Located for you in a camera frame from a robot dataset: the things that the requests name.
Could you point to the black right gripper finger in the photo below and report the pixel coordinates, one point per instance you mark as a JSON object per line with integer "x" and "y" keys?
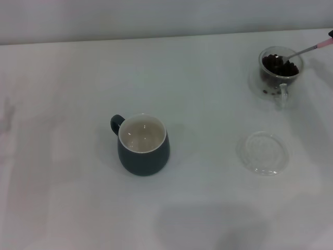
{"x": 331, "y": 34}

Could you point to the coffee beans pile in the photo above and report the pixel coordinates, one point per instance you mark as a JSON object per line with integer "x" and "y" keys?
{"x": 288, "y": 69}

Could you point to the dark teal ceramic mug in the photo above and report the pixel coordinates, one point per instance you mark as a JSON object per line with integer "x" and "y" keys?
{"x": 145, "y": 164}

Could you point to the empty glass saucer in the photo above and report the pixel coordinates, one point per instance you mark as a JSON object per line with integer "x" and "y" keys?
{"x": 273, "y": 164}

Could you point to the double-wall glass cup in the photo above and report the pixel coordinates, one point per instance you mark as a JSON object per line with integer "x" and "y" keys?
{"x": 264, "y": 78}

